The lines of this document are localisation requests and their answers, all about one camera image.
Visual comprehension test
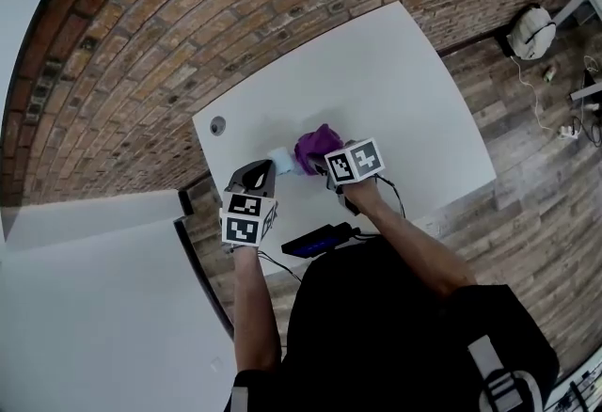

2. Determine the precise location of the person's left forearm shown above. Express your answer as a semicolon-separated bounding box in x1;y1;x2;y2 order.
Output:
232;244;283;373

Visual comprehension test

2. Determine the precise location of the white floor cable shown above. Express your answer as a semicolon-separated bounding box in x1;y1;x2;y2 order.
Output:
510;55;561;134

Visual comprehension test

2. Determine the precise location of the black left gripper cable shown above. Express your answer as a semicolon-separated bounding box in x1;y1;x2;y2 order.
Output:
257;249;302;283

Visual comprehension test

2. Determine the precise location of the white backpack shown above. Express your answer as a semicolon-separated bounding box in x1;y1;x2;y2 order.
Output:
506;4;557;61

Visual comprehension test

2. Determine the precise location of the person's black shirt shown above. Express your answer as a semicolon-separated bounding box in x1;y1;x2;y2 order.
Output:
225;235;561;412

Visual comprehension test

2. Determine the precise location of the white table with black edge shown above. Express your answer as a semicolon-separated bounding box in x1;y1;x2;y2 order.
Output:
0;187;239;412

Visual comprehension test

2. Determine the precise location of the grey harness strap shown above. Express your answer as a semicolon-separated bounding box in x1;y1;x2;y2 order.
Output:
467;335;545;412

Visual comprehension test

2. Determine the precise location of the purple cleaning cloth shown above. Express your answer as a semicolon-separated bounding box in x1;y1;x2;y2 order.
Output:
294;123;344;176

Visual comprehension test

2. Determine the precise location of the black floor cable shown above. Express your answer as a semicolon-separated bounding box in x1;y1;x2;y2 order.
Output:
571;113;602;148

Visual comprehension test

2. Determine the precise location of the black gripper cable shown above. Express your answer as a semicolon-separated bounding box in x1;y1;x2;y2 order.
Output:
257;249;302;283
375;173;406;218

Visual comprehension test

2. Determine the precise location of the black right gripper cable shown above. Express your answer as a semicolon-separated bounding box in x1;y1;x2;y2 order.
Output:
375;173;406;218

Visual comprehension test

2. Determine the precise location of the person's right forearm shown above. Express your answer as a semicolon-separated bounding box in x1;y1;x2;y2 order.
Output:
345;174;479;298

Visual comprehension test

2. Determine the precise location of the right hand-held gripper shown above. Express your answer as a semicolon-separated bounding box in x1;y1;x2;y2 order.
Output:
307;137;388;217

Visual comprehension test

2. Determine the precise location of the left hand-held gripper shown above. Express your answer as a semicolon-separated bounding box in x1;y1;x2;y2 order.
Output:
219;158;279;247

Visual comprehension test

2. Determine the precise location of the white wire rack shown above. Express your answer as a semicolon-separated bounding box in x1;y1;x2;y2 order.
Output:
545;356;602;412

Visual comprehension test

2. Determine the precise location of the black electronics box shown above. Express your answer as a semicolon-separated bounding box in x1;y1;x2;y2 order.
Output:
280;221;363;260

